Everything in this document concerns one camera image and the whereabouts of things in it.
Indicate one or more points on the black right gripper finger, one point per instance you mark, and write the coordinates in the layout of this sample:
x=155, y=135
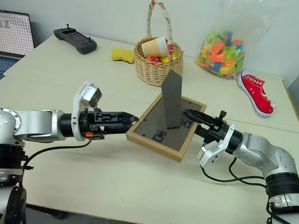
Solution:
x=199, y=121
x=198, y=114

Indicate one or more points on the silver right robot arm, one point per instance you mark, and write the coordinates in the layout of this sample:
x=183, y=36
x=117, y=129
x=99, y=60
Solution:
x=279, y=159

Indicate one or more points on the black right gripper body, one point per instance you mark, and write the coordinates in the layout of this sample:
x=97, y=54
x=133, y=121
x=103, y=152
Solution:
x=215, y=129

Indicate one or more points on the plastic bag of colourful blocks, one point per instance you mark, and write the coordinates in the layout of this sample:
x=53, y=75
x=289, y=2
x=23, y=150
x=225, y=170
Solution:
x=221, y=58

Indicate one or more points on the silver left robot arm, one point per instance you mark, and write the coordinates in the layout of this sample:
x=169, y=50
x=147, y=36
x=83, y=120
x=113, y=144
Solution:
x=35, y=124

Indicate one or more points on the yellow sponge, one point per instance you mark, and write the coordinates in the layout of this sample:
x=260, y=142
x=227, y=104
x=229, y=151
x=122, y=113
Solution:
x=121, y=55

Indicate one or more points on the ribbed paper cup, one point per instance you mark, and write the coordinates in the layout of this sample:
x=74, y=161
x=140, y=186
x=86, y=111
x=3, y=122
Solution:
x=154, y=46

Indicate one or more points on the wooden picture frame with stand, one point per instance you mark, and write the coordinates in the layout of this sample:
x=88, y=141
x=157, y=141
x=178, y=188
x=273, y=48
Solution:
x=158, y=145

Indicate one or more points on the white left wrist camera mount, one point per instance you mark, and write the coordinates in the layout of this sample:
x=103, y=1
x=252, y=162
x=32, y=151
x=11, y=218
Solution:
x=80, y=100

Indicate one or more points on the red canvas sneaker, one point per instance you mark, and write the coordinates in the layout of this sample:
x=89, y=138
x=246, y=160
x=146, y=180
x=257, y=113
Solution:
x=256, y=92

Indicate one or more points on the red and yellow toy pieces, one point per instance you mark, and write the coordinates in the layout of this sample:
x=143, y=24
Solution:
x=158, y=59

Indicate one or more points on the open laptop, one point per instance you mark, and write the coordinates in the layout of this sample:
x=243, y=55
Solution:
x=3, y=33

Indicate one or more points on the black handheld controller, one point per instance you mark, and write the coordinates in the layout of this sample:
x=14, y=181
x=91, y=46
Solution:
x=75, y=39

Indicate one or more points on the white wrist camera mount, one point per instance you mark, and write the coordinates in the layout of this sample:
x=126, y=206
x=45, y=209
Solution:
x=80, y=100
x=213, y=151

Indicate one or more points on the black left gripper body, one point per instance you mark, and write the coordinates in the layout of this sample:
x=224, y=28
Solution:
x=101, y=122

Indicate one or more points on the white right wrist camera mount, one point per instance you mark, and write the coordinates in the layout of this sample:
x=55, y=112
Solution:
x=213, y=151

